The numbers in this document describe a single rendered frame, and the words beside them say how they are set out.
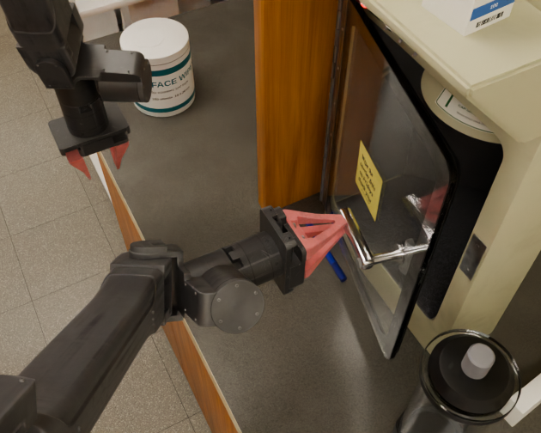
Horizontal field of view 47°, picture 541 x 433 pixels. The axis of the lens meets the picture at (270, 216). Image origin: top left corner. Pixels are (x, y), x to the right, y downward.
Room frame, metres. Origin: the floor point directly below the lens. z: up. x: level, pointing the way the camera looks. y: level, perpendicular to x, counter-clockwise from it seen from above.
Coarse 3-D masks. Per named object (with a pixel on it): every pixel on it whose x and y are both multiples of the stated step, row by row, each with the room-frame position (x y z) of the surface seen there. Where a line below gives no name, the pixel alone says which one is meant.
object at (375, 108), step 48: (384, 48) 0.56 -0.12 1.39; (384, 96) 0.53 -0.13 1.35; (336, 144) 0.64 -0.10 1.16; (384, 144) 0.51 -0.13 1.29; (432, 144) 0.42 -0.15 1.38; (336, 192) 0.62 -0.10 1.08; (384, 192) 0.48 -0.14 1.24; (432, 192) 0.40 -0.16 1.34; (384, 240) 0.46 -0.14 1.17; (432, 240) 0.38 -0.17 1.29; (384, 288) 0.43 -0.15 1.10; (384, 336) 0.40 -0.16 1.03
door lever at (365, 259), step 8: (344, 208) 0.49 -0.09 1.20; (344, 216) 0.47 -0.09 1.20; (352, 216) 0.47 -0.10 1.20; (352, 224) 0.46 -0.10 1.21; (352, 232) 0.45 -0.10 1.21; (360, 232) 0.45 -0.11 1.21; (352, 240) 0.44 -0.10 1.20; (360, 240) 0.43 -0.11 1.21; (360, 248) 0.42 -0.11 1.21; (368, 248) 0.42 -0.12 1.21; (400, 248) 0.42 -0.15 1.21; (360, 256) 0.41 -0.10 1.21; (368, 256) 0.41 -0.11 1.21; (376, 256) 0.41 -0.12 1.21; (384, 256) 0.41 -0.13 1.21; (392, 256) 0.41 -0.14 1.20; (400, 256) 0.41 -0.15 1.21; (360, 264) 0.40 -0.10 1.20; (368, 264) 0.40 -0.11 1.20; (376, 264) 0.41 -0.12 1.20; (400, 264) 0.41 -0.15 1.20
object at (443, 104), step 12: (432, 84) 0.56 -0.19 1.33; (432, 96) 0.55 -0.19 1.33; (444, 96) 0.54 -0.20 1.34; (432, 108) 0.54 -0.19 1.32; (444, 108) 0.53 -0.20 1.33; (456, 108) 0.52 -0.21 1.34; (444, 120) 0.52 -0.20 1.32; (456, 120) 0.51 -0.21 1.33; (468, 120) 0.51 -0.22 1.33; (468, 132) 0.50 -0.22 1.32; (480, 132) 0.49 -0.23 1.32; (492, 132) 0.49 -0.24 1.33
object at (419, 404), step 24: (480, 336) 0.33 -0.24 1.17; (432, 384) 0.27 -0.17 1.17; (408, 408) 0.29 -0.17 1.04; (432, 408) 0.26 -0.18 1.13; (456, 408) 0.25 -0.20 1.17; (504, 408) 0.25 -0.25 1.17; (408, 432) 0.27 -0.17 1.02; (432, 432) 0.25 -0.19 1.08; (456, 432) 0.24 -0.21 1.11; (480, 432) 0.24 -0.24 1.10
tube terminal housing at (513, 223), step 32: (512, 160) 0.42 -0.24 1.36; (512, 192) 0.40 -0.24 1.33; (480, 224) 0.42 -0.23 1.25; (512, 224) 0.41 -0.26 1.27; (512, 256) 0.43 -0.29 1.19; (448, 288) 0.43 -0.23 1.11; (480, 288) 0.41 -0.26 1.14; (512, 288) 0.44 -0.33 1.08; (416, 320) 0.45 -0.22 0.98; (448, 320) 0.41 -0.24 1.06; (480, 320) 0.43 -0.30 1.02
